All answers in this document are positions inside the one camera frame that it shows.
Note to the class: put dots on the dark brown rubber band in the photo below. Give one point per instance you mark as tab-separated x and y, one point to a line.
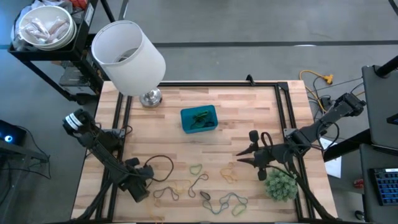
199	179

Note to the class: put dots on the black power adapter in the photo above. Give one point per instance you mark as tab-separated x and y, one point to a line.
326	102

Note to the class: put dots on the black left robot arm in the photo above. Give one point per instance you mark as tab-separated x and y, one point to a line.
102	149

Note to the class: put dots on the white bowl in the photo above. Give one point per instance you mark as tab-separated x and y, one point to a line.
46	14
72	37

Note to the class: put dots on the black clamp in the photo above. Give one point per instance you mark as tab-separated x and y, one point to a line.
250	80

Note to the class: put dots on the yellow rubber band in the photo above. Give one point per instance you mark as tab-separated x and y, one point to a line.
224	170
155	214
178	186

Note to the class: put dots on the blue backlit keyboard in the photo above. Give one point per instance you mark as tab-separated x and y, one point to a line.
385	186

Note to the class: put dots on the white paper sheet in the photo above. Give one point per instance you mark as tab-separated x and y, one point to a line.
334	166

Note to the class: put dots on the grey mounting bracket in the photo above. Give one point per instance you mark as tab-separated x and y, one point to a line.
116	133
289	132

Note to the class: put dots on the black box blue light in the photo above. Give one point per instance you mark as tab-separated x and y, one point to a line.
11	133

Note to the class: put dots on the green rubber band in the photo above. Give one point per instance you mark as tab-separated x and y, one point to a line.
197	124
239	214
191	169
200	115

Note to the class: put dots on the black pole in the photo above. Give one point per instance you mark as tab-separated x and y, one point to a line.
387	67

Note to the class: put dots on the black aluminium table frame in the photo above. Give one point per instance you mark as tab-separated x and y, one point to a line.
217	84

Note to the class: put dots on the small red object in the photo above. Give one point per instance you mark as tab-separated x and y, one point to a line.
359	183

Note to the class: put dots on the dark grey desk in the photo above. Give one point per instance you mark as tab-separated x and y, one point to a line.
367	193
379	109

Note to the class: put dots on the artificial succulent plant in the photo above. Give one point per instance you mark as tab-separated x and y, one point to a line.
280	185

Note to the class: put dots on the table lamp white shade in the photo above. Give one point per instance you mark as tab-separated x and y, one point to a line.
130	59

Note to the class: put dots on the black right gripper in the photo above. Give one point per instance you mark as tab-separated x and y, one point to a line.
269	157

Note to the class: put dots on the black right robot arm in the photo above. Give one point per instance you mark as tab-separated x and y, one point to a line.
323	119

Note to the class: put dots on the blue plastic bin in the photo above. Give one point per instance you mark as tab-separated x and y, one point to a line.
186	121

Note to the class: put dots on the dark thin rubber band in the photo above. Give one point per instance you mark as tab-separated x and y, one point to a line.
158	193

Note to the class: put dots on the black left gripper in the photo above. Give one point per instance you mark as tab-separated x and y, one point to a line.
136	189

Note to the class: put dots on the black utility cart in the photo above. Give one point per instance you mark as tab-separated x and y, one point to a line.
46	54

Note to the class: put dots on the clear plastic-wrapped packet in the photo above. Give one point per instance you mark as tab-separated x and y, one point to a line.
57	27
35	29

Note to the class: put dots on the wide black rubber band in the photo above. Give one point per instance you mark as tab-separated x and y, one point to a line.
211	124
203	194

